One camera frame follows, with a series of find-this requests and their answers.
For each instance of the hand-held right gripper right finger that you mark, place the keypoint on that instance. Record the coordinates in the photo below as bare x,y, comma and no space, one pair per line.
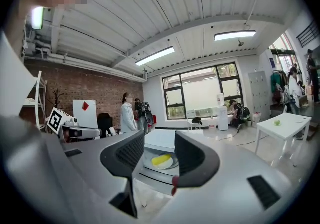
197,161

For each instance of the white square table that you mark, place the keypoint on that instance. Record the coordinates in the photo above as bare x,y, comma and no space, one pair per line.
285,125

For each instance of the grey metal locker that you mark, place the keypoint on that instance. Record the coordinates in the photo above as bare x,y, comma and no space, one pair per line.
258,90

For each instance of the black framed window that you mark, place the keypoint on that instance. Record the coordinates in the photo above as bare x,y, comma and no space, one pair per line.
200,92

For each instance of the white jug red label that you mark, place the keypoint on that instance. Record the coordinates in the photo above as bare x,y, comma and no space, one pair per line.
256,118

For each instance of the black bag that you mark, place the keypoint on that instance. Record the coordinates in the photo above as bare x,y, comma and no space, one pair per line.
197,120

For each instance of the person's right hand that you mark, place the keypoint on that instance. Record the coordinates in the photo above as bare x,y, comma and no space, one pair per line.
175,180

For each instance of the clothes rack with garments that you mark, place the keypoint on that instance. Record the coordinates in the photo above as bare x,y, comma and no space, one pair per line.
275,85

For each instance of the white shelf rack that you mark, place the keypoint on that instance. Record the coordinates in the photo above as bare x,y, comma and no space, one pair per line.
39,92

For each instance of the long ceiling light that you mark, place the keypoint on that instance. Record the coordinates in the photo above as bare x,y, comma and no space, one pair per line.
155,55
235,35
37,17

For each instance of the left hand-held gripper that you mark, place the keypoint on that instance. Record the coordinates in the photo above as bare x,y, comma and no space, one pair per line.
56,120

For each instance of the white plate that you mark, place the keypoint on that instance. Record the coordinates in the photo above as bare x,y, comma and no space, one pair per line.
167,165

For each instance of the black office chair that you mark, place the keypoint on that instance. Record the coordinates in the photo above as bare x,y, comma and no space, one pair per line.
105,124

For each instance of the small white dish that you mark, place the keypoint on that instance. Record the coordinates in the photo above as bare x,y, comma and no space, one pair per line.
300,120

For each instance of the dark coat stand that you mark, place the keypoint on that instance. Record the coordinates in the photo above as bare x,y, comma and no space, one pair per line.
56,100

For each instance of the white cabinet with red diamond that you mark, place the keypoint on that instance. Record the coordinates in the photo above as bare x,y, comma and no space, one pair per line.
86,119

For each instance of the small white side table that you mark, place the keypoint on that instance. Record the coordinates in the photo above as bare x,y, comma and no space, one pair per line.
190,114

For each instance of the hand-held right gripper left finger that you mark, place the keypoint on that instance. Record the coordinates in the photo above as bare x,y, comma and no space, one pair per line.
122,158

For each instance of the green apple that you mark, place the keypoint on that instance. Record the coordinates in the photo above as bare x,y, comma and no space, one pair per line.
276,122

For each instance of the white water dispenser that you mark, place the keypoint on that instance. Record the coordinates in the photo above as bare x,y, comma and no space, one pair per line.
222,117

